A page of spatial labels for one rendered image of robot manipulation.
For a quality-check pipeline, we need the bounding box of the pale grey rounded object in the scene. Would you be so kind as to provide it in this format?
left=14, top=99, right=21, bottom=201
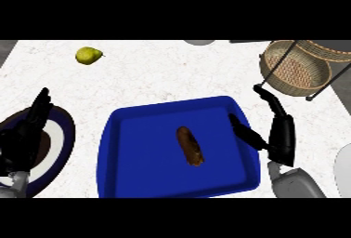
left=332, top=142, right=351, bottom=199

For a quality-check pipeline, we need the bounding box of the wicker tiered basket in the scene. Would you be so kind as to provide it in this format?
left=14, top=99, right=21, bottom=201
left=259, top=40, right=351, bottom=102

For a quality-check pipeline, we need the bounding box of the navy and white plate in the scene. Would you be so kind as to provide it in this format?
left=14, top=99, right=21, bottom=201
left=0, top=104, right=77, bottom=199

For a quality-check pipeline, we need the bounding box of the grey round object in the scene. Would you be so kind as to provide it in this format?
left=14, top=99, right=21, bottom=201
left=183, top=40, right=217, bottom=46

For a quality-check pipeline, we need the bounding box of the yellow-green pear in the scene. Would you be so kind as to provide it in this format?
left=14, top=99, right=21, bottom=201
left=74, top=46, right=107, bottom=66

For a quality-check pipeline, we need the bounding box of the blue plastic tray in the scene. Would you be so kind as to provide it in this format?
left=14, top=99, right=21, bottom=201
left=96, top=95, right=263, bottom=199

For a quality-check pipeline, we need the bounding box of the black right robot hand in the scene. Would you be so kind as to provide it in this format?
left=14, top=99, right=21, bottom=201
left=226, top=84, right=298, bottom=168

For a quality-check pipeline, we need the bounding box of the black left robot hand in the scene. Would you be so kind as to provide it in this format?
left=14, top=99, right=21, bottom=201
left=0, top=86, right=55, bottom=175

